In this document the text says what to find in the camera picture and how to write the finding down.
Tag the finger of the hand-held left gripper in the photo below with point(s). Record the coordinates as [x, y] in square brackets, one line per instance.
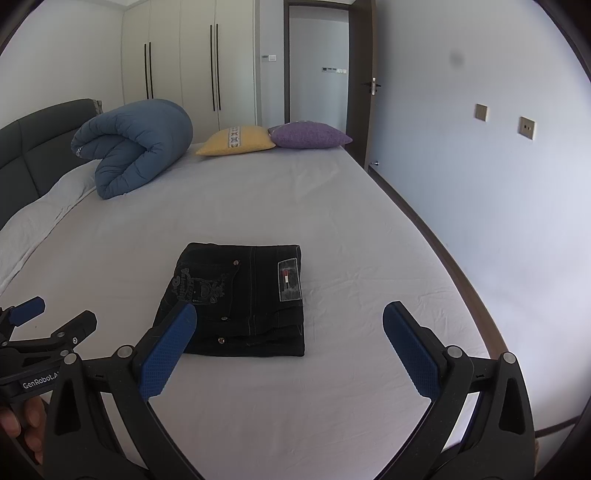
[27, 310]
[76, 328]

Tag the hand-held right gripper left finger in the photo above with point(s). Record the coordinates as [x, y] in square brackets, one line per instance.
[168, 350]

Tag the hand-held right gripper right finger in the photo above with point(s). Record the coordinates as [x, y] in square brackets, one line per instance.
[411, 350]

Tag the black denim pants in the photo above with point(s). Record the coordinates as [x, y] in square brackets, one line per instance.
[258, 295]

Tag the person's left hand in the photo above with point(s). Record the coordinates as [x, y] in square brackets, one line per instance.
[30, 417]

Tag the white bed pillow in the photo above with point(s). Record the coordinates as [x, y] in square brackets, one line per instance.
[41, 207]

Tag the grey padded headboard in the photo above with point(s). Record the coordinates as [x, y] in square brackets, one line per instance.
[32, 152]

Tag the rolled blue duvet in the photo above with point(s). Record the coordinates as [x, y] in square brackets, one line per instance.
[138, 138]

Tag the yellow pillow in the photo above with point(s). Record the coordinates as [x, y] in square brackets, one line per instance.
[240, 141]

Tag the purple pillow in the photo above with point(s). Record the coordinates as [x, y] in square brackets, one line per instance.
[309, 136]

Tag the dark brown door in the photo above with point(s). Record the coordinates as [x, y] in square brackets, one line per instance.
[360, 115]

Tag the white wardrobe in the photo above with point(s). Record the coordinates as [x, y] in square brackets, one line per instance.
[184, 55]

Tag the beige wall socket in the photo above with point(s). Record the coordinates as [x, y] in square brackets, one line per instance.
[527, 128]
[482, 112]

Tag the hallway switch panel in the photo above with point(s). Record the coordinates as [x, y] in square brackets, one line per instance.
[334, 70]

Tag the dark door frame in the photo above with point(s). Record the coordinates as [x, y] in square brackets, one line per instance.
[286, 69]

